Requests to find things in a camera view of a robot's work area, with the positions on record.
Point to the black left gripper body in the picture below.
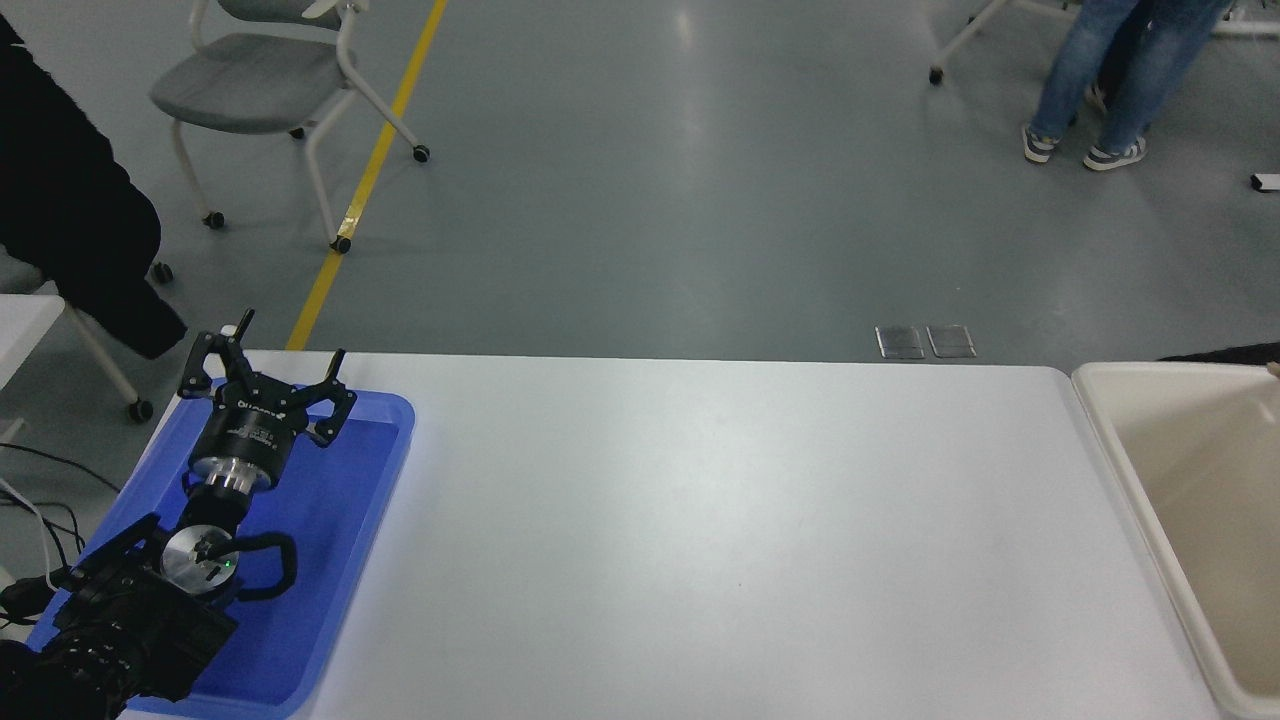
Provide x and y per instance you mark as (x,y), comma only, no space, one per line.
(250,430)

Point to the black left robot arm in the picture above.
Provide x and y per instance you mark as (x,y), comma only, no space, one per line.
(130,625)

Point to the blue plastic tray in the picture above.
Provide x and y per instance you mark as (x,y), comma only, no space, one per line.
(320,530)

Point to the white leg chair with casters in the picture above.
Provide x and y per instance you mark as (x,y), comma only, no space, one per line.
(100,355)

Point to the seated person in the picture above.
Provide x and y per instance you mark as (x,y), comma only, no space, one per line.
(60,200)

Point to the silver floor outlet plate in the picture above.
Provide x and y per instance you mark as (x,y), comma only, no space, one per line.
(951,341)
(899,342)

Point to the white chair legs with caster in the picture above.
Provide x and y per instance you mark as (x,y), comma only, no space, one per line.
(936,75)

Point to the standing person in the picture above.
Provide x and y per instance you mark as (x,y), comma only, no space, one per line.
(1085,60)

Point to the large pale bin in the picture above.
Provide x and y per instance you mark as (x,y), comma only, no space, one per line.
(1200,480)

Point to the black flat object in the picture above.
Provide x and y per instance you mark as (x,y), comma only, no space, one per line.
(1230,353)

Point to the small white block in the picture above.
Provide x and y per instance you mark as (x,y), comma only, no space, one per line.
(1266,182)

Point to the grey seat white frame chair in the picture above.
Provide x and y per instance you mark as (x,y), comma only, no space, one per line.
(250,80)

